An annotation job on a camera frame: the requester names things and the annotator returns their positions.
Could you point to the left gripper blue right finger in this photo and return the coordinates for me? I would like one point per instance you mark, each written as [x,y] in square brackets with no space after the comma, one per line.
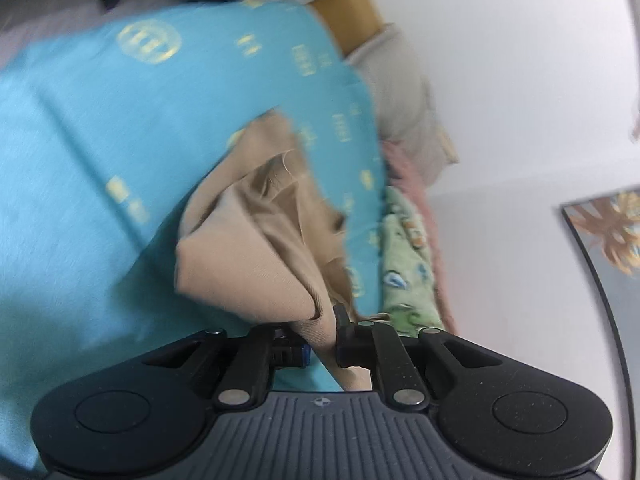
[377,347]

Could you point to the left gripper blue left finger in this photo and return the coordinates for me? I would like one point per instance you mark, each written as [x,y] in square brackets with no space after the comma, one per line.
[249,375]

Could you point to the tan brown t-shirt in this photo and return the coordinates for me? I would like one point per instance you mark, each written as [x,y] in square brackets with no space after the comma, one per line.
[258,239]

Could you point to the green cartoon fleece blanket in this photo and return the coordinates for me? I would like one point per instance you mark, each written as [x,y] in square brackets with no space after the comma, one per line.
[408,280]

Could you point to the pink fluffy blanket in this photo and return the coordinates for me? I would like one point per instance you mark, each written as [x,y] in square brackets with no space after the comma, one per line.
[402,174]

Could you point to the teal smiley bed sheet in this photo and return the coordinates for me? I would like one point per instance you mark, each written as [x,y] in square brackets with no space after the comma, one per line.
[105,134]

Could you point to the grey pillow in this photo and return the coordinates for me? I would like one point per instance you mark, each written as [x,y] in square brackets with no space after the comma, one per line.
[404,106]

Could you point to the framed leaf wall picture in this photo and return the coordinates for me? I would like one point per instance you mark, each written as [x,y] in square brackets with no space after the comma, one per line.
[606,230]

